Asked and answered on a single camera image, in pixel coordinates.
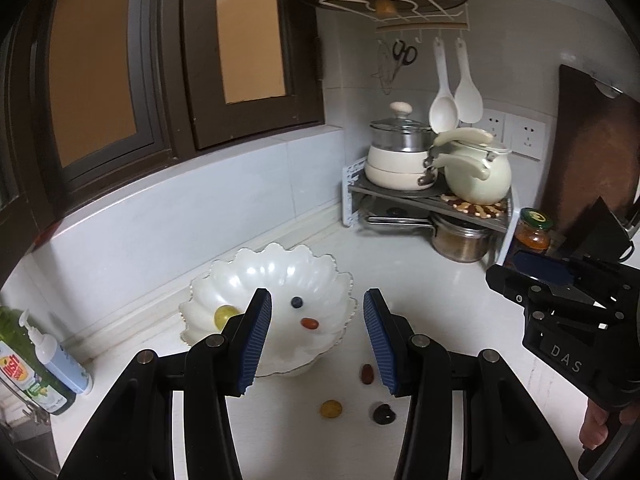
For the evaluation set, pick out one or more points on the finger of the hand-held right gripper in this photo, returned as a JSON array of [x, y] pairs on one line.
[[542, 267], [510, 282]]

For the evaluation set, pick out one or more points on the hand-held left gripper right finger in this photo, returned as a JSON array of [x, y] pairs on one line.
[[380, 340]]

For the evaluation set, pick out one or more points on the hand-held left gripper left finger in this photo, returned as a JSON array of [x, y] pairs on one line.
[[255, 340]]

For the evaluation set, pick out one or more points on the red-brown date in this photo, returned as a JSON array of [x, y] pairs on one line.
[[368, 374]]

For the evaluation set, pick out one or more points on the green plum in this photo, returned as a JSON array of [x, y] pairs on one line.
[[225, 315]]

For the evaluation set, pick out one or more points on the blueberry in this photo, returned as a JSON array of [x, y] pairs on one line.
[[297, 302]]

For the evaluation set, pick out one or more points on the small red fruit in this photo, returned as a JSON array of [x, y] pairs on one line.
[[310, 323]]

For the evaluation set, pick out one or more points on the white scalloped bowl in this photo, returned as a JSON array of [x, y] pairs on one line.
[[280, 275]]

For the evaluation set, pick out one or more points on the dark grape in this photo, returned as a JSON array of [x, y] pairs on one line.
[[383, 413]]

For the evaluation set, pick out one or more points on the tan longan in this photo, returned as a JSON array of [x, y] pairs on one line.
[[331, 408]]

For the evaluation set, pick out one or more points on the person's right hand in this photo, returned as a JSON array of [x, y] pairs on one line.
[[595, 430]]

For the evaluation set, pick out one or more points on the glass jar of sauce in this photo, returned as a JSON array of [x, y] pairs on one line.
[[531, 240]]

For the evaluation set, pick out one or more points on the stainless steel pot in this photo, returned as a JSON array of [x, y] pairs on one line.
[[460, 245]]

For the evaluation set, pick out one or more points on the woven trivet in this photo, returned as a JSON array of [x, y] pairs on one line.
[[475, 208]]

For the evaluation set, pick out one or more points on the cream ceramic kettle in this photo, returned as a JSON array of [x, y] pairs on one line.
[[475, 175]]

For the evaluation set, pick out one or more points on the dark wooden cutting board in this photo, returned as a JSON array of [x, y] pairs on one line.
[[585, 160]]

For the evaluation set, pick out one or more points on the pan with glass lid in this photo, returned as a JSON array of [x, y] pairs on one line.
[[395, 212]]

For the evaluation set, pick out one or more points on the grey corner shelf rack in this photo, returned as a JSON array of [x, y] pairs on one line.
[[390, 194]]

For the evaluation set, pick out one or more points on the white rice paddle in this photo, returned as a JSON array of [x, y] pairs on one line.
[[469, 105]]

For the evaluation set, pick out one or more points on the steel pot with glass lid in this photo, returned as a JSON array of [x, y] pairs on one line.
[[400, 137]]

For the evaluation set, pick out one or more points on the white spoon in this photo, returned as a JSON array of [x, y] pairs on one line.
[[442, 110]]

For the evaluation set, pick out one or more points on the white pump bottle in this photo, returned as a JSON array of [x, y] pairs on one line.
[[65, 370]]

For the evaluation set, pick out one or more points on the green dish soap bottle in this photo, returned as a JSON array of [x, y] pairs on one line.
[[30, 375]]

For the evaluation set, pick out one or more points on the black scissors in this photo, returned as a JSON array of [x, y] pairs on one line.
[[405, 52]]

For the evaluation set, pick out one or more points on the brown wooden window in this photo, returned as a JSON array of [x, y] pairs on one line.
[[100, 60]]

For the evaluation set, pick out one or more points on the white wall socket panel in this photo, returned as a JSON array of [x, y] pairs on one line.
[[525, 135]]

